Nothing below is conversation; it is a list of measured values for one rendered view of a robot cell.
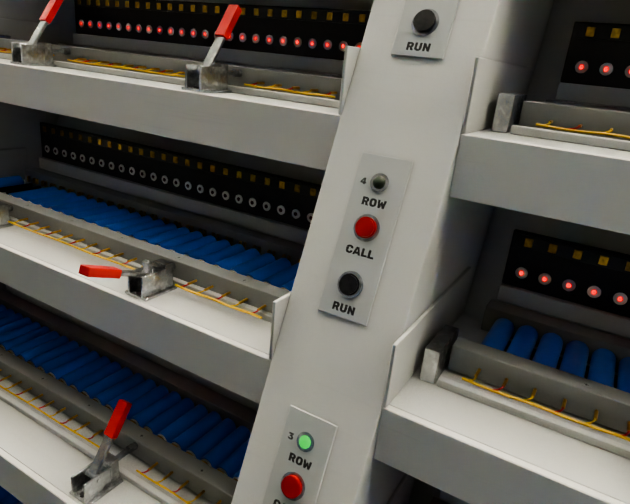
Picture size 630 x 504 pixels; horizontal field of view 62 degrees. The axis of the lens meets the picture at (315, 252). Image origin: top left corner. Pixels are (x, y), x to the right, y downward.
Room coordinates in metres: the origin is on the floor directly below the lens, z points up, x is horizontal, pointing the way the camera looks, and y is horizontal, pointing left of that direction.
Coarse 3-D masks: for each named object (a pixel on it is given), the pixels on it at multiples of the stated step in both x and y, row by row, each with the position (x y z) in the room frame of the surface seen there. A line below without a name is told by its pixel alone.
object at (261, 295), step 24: (0, 192) 0.68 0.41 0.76; (24, 216) 0.63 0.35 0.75; (48, 216) 0.61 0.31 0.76; (96, 240) 0.57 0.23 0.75; (120, 240) 0.56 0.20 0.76; (120, 264) 0.53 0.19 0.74; (192, 264) 0.51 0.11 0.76; (216, 288) 0.50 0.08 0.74; (240, 288) 0.48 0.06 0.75; (264, 288) 0.48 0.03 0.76
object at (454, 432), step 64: (512, 256) 0.49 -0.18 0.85; (576, 256) 0.46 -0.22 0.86; (448, 320) 0.47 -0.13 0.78; (512, 320) 0.48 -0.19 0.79; (576, 320) 0.47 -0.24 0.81; (448, 384) 0.39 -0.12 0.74; (512, 384) 0.39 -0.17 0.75; (576, 384) 0.37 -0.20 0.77; (384, 448) 0.37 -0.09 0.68; (448, 448) 0.35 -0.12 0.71; (512, 448) 0.34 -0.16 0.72; (576, 448) 0.34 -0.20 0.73
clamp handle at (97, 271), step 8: (144, 264) 0.49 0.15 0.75; (80, 272) 0.43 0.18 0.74; (88, 272) 0.43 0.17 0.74; (96, 272) 0.43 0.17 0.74; (104, 272) 0.44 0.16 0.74; (112, 272) 0.45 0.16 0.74; (120, 272) 0.46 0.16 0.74; (128, 272) 0.47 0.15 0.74; (136, 272) 0.48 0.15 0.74; (144, 272) 0.49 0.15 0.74
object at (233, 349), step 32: (0, 160) 0.79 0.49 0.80; (128, 192) 0.73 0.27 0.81; (160, 192) 0.70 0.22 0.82; (256, 224) 0.63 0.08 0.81; (288, 224) 0.61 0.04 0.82; (0, 256) 0.57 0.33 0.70; (32, 256) 0.55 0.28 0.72; (64, 256) 0.56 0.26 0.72; (32, 288) 0.56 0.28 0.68; (64, 288) 0.53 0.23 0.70; (96, 288) 0.50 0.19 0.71; (96, 320) 0.51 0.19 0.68; (128, 320) 0.49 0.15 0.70; (160, 320) 0.46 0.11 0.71; (192, 320) 0.46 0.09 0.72; (224, 320) 0.46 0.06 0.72; (256, 320) 0.47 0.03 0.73; (160, 352) 0.48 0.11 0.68; (192, 352) 0.45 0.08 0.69; (224, 352) 0.43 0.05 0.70; (256, 352) 0.42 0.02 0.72; (224, 384) 0.44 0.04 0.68; (256, 384) 0.42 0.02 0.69
